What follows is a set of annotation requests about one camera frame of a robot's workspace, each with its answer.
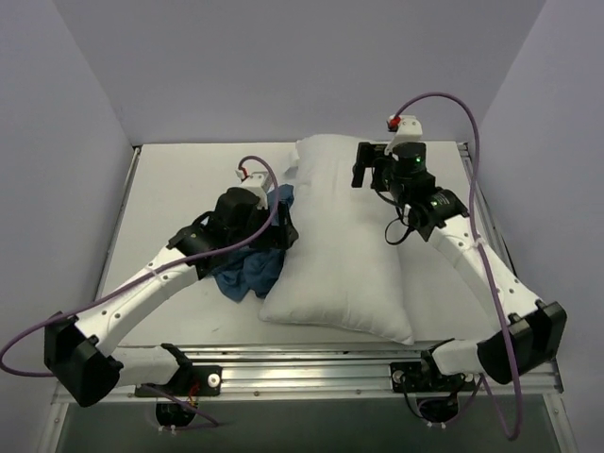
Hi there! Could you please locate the aluminium rail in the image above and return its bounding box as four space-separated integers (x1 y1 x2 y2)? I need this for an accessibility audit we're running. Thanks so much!
457 143 517 276
94 146 142 297

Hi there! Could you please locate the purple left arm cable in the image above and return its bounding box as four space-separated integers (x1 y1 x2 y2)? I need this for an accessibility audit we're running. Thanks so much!
0 155 283 431

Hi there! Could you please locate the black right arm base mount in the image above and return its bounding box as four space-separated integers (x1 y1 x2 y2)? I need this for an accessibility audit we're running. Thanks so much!
389 361 438 394

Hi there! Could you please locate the aluminium right side rail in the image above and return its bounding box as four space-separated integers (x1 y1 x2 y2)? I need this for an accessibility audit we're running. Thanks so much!
457 143 517 276

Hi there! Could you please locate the white pillow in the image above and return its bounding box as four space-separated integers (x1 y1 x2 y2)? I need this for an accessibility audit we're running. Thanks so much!
259 134 414 344

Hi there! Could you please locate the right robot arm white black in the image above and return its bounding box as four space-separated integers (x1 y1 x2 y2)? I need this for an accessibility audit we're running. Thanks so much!
351 142 567 390

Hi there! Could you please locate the aluminium left side rail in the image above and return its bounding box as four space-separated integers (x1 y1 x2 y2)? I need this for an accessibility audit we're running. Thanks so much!
94 146 142 297

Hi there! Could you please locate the blue cartoon print pillowcase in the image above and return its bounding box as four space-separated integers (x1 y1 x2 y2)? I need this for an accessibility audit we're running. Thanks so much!
211 184 294 302

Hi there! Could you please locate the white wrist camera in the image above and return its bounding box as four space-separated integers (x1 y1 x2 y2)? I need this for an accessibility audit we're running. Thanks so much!
384 114 423 155
235 169 273 210

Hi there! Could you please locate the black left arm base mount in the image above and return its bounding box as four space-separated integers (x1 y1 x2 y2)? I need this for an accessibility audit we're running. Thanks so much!
135 365 223 397

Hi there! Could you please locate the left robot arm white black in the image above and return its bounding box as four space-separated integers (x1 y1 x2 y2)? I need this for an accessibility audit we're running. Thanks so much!
43 183 298 408

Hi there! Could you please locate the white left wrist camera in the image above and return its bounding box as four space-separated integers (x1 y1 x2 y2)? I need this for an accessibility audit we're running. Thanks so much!
235 169 273 210

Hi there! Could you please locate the aluminium front rail frame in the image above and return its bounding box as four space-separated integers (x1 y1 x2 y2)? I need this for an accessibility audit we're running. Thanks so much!
51 344 565 407

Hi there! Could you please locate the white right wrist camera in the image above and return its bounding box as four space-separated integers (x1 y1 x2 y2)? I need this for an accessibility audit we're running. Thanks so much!
384 114 423 155

